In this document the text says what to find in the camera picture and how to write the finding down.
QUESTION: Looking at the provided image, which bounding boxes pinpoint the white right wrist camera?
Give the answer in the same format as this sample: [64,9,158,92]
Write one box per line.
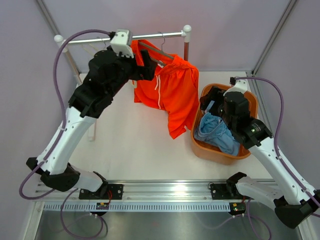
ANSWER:
[226,77,249,94]

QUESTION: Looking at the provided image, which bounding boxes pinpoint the orange plastic basket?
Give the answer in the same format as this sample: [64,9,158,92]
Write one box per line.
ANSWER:
[190,83,258,165]

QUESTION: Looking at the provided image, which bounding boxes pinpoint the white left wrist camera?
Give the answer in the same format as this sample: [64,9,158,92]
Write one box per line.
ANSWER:
[110,28,134,58]

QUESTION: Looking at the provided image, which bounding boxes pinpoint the aluminium mounting rail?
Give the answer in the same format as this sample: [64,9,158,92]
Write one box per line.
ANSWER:
[32,181,305,204]

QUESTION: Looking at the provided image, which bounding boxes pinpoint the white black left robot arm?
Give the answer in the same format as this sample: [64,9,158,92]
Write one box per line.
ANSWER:
[26,48,157,200]

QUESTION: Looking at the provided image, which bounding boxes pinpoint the orange shorts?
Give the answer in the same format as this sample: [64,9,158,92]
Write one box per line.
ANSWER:
[131,39,199,139]

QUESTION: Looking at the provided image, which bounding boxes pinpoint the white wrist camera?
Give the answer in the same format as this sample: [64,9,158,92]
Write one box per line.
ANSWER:
[226,77,249,94]
[110,28,134,58]

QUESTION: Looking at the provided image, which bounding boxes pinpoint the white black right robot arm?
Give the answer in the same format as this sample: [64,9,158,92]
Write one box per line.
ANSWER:
[200,86,320,229]

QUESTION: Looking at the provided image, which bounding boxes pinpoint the light blue shorts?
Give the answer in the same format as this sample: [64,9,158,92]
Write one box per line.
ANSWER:
[193,100,240,156]

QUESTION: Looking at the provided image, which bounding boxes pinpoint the grey hanger with metal hook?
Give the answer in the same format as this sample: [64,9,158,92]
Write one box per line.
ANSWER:
[137,31,175,67]

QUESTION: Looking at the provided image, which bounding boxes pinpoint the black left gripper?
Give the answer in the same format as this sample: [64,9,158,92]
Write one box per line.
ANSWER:
[106,48,156,98]

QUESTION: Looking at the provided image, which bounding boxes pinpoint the white plastic hanger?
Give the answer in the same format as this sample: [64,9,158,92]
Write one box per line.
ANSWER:
[81,37,139,89]

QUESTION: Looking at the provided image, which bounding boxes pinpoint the white slotted cable duct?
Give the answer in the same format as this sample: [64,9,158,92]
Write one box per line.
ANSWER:
[43,202,231,212]

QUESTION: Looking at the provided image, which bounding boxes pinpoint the silver clothes rack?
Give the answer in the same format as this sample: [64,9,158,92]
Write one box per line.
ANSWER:
[53,24,193,142]

